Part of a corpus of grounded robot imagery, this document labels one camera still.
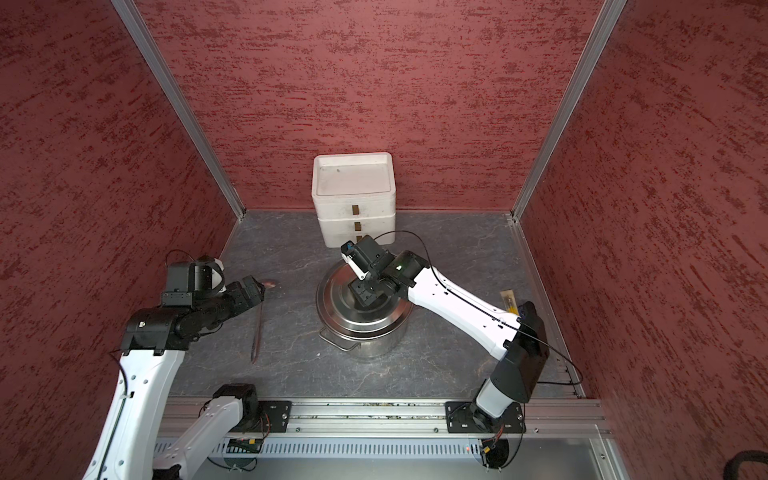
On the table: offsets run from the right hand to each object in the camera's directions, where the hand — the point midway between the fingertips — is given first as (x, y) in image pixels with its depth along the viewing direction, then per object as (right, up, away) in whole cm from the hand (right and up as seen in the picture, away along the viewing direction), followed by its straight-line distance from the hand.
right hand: (367, 288), depth 76 cm
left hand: (-28, -3, -6) cm, 29 cm away
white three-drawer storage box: (-6, +27, +17) cm, 33 cm away
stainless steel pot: (-1, -19, +10) cm, 22 cm away
